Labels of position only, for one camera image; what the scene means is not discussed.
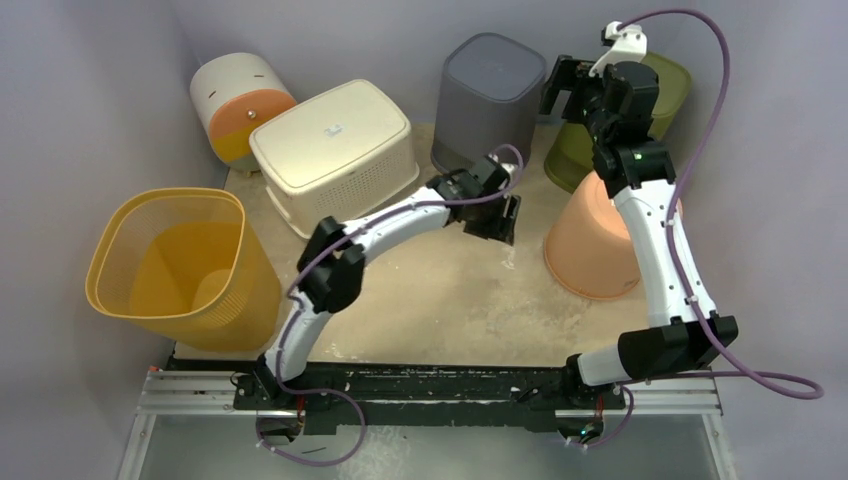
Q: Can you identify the grey plastic basket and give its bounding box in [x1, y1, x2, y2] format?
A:
[430, 32, 547, 172]

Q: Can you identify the aluminium frame rail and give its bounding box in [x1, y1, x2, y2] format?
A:
[119, 192, 738, 480]

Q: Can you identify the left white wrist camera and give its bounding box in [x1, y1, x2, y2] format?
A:
[486, 153, 521, 182]

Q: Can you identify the green plastic basket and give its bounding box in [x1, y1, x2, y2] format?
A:
[543, 52, 692, 193]

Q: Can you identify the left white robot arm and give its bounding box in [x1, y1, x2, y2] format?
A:
[258, 145, 526, 409]

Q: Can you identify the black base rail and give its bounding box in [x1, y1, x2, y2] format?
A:
[234, 362, 626, 437]

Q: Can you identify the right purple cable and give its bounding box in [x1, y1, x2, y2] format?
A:
[566, 8, 825, 452]

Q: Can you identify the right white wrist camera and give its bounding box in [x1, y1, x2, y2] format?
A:
[589, 21, 648, 77]

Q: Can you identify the white plastic basket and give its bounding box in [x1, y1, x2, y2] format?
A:
[248, 79, 420, 238]

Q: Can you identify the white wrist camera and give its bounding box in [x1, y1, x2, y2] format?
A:
[589, 21, 648, 77]
[486, 153, 521, 182]

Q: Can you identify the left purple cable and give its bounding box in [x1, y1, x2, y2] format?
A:
[254, 144, 526, 467]

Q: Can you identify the yellow plastic basket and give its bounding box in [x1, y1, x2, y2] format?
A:
[85, 187, 282, 352]

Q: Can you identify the purple cable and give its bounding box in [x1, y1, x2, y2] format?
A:
[566, 8, 825, 452]
[254, 144, 526, 467]

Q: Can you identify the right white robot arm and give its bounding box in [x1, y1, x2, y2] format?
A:
[540, 55, 738, 407]

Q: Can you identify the white mini drawer cabinet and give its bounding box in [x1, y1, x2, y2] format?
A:
[189, 52, 297, 175]

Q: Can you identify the orange plastic basin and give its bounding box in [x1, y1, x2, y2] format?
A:
[544, 173, 681, 310]

